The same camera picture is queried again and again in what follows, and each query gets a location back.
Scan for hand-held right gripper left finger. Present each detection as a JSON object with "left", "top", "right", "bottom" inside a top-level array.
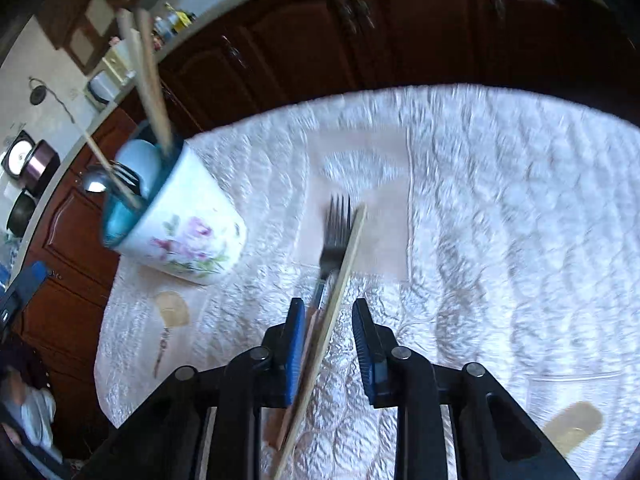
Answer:
[{"left": 85, "top": 298, "right": 307, "bottom": 480}]

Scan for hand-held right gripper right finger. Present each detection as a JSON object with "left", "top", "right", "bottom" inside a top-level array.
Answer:
[{"left": 352, "top": 298, "right": 577, "bottom": 480}]

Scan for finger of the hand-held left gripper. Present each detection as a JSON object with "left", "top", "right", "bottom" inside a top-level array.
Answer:
[{"left": 0, "top": 261, "right": 49, "bottom": 330}]

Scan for dark metal fork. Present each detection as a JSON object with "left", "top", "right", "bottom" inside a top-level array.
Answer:
[
  {"left": 312, "top": 193, "right": 354, "bottom": 312},
  {"left": 112, "top": 162, "right": 144, "bottom": 197}
]

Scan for floral white cup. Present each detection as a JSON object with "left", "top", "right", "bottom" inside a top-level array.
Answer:
[{"left": 101, "top": 120, "right": 249, "bottom": 287}]

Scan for black cooking pot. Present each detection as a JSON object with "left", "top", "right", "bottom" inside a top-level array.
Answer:
[{"left": 6, "top": 191, "right": 40, "bottom": 239}]

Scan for maroon rice cooker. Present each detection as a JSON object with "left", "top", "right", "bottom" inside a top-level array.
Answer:
[{"left": 1, "top": 130, "right": 61, "bottom": 197}]

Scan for metal spoon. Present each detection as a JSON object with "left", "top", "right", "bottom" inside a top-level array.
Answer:
[{"left": 82, "top": 164, "right": 114, "bottom": 194}]

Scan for translucent plastic bag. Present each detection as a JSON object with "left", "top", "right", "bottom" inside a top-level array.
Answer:
[{"left": 0, "top": 367, "right": 59, "bottom": 462}]

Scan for clear drinking glass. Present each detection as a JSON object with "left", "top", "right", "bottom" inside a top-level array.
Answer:
[{"left": 524, "top": 370, "right": 625, "bottom": 459}]

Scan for white quilted tablecloth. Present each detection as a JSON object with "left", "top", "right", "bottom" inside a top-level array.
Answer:
[{"left": 94, "top": 82, "right": 640, "bottom": 480}]

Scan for flat wooden utensil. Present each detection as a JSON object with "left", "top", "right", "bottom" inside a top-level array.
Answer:
[{"left": 542, "top": 400, "right": 605, "bottom": 457}]

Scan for beige microwave oven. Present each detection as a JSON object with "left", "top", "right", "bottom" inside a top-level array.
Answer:
[{"left": 87, "top": 40, "right": 137, "bottom": 111}]

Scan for dark sauce bottle red label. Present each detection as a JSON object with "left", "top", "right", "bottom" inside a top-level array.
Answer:
[{"left": 152, "top": 16, "right": 174, "bottom": 51}]

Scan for dark wooden lower cabinets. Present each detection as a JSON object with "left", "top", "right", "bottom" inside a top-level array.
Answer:
[{"left": 12, "top": 0, "right": 640, "bottom": 461}]

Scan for round black corded wall device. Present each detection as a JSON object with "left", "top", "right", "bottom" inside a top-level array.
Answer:
[{"left": 27, "top": 76, "right": 76, "bottom": 124}]

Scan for glass-door wooden wall cabinet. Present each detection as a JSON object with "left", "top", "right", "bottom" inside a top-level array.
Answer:
[{"left": 40, "top": 0, "right": 169, "bottom": 76}]

